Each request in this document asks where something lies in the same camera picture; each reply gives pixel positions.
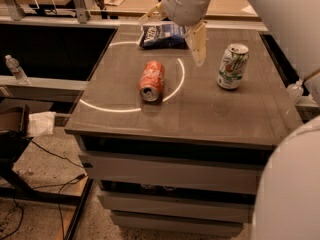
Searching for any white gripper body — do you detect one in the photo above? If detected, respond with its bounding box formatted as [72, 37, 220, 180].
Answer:
[161, 0, 211, 26]

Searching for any clear plastic water bottle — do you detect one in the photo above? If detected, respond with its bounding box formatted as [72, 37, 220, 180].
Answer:
[5, 55, 30, 85]

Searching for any small paper card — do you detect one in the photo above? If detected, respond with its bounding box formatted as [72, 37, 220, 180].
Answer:
[104, 0, 125, 6]

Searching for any blue chip bag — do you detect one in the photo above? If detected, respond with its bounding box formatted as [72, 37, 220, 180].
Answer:
[139, 23, 187, 49]

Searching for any red coke can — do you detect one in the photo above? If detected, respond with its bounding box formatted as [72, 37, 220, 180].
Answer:
[139, 61, 165, 102]

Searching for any black floor cable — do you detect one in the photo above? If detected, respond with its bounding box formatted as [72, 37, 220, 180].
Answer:
[0, 139, 88, 240]

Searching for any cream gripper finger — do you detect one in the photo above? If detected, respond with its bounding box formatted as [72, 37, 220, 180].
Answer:
[138, 2, 167, 25]
[185, 21, 206, 67]

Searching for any grey drawer cabinet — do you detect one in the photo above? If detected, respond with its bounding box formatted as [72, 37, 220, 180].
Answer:
[66, 26, 301, 237]

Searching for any white crumpled cloth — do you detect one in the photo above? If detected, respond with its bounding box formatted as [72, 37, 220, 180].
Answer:
[27, 112, 56, 137]

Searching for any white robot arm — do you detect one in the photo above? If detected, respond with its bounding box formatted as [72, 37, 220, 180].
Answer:
[139, 0, 320, 240]

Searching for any green white 7up can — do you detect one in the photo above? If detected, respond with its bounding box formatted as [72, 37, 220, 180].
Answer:
[217, 43, 249, 90]

